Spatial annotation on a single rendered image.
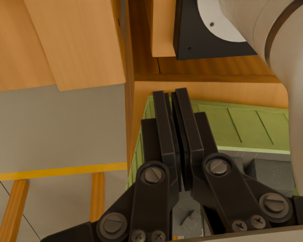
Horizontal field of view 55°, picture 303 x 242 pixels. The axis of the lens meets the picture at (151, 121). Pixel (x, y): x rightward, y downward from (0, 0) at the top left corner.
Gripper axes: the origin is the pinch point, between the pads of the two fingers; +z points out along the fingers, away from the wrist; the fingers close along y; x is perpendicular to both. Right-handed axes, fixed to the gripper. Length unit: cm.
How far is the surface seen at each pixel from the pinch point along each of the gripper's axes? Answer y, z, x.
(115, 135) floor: -27, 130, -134
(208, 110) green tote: 14, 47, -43
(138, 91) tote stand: -3, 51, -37
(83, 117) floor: -44, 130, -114
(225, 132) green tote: 17, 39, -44
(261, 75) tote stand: 31, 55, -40
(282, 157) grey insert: 38, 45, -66
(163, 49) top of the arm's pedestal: 3, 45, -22
